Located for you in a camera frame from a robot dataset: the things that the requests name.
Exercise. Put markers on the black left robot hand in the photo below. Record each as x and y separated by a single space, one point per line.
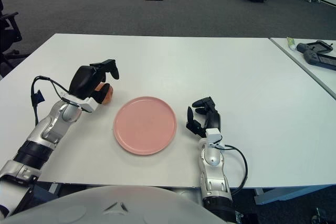
82 82

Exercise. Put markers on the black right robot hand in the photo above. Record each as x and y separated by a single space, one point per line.
214 119

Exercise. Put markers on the red yellow apple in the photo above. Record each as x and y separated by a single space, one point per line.
108 95

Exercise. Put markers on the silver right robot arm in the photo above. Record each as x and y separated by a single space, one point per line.
214 176

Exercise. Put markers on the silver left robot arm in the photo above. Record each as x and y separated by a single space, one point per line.
50 127

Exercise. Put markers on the pink round plate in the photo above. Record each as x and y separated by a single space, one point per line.
145 125

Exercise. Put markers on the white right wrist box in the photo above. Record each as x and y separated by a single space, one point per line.
213 136

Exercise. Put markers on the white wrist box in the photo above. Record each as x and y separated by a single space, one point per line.
213 136
88 104

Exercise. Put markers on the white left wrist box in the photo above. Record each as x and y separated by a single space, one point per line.
88 104

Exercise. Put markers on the black office chair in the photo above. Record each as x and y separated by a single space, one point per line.
9 35

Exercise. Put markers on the green white tube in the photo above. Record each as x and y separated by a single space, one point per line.
291 43

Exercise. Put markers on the dark grey handheld controller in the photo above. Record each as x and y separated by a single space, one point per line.
312 57

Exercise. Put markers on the grey robot torso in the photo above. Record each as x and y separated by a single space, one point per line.
118 205

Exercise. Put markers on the black caster wheel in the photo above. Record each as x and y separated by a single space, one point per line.
318 216

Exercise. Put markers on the black controller with frame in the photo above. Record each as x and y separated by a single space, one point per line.
302 47

